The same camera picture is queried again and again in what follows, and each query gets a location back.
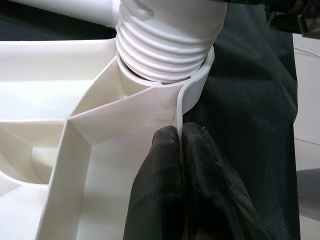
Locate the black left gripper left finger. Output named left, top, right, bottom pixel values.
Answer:
left=126, top=124, right=187, bottom=240

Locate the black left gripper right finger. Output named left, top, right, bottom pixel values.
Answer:
left=181, top=121, right=272, bottom=240

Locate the white plastic table leg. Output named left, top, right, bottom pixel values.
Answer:
left=113, top=0, right=228, bottom=83
left=41, top=0, right=121, bottom=28

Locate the white plastic table top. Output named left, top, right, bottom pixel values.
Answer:
left=0, top=38, right=216, bottom=240

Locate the black table cover cloth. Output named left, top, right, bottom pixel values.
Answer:
left=0, top=0, right=301, bottom=240

